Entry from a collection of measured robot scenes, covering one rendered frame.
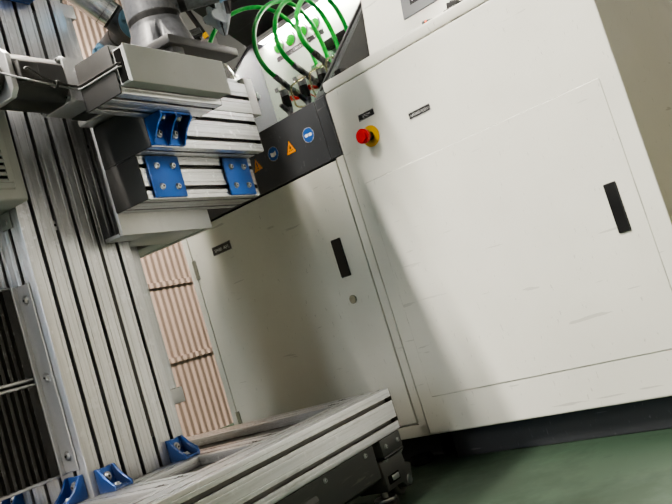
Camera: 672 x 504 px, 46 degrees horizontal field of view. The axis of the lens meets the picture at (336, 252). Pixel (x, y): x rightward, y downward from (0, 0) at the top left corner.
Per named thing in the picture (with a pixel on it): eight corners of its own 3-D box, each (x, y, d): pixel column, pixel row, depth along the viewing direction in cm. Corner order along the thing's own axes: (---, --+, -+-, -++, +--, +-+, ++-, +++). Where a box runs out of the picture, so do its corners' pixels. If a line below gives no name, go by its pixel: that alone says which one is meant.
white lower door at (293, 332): (246, 454, 236) (182, 235, 242) (251, 451, 237) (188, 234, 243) (415, 424, 194) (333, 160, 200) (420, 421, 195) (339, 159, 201)
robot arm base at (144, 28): (166, 42, 162) (153, -3, 163) (117, 73, 170) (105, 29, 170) (214, 52, 175) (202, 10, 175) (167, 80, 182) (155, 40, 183)
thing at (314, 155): (187, 232, 241) (172, 182, 242) (198, 230, 244) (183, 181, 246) (331, 160, 201) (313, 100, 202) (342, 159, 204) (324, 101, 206)
